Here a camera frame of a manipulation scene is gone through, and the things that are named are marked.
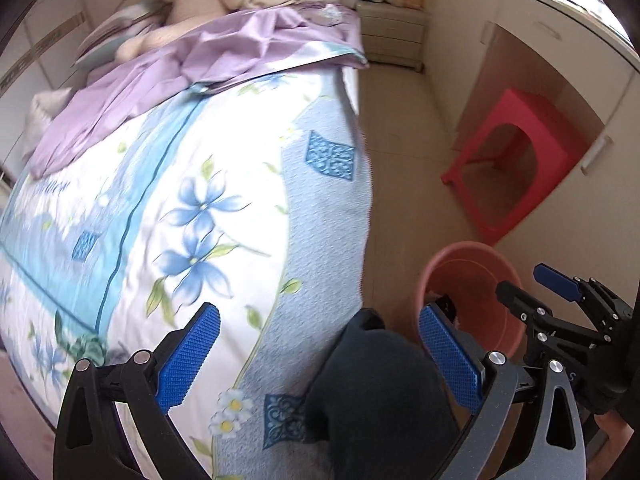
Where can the pink plastic trash bucket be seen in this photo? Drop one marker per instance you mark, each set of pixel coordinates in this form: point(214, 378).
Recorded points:
point(468, 273)

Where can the person's right hand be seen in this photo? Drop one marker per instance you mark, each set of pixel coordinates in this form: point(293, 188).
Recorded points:
point(618, 434)

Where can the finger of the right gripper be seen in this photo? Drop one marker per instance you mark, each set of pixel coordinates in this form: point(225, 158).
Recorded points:
point(557, 282)
point(523, 306)

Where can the large cream teddy bear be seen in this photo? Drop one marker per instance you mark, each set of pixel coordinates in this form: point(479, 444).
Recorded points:
point(185, 5)

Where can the striped pillow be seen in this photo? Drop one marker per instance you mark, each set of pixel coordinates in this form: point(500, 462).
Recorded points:
point(100, 46)

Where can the beige nightstand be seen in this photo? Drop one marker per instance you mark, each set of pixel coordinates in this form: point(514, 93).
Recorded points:
point(392, 35)

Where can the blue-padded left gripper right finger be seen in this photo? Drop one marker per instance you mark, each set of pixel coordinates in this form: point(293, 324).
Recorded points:
point(548, 441)

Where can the crumpled white tissue on sheet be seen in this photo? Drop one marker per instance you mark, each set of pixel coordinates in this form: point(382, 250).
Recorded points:
point(330, 15)

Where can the floral blue white bedspread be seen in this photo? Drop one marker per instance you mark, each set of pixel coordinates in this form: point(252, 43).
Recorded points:
point(255, 200)

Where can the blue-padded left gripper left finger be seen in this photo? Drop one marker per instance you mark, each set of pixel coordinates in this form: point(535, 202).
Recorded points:
point(90, 442)

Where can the cream built-in cabinet desk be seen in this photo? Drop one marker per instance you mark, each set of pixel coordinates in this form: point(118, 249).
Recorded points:
point(476, 49)

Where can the purple bed sheet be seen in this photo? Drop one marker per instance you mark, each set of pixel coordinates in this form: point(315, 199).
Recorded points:
point(218, 55)

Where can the red plastic stool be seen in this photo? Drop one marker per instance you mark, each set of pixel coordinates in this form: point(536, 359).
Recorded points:
point(525, 137)

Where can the person's dark jeans leg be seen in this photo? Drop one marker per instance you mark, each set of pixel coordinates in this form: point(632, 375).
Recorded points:
point(380, 404)

